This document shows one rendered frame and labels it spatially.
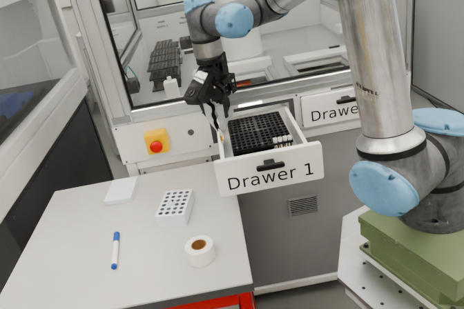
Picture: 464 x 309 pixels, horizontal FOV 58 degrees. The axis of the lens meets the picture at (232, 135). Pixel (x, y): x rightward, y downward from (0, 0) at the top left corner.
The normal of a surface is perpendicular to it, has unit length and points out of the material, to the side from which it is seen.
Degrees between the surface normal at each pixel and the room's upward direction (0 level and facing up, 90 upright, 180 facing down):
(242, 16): 90
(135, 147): 90
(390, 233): 1
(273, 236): 90
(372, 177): 98
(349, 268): 0
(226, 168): 90
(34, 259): 0
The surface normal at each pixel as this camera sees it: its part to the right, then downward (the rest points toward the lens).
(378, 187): -0.72, 0.52
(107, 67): 0.09, 0.43
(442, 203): -0.18, 0.17
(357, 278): -0.16, -0.89
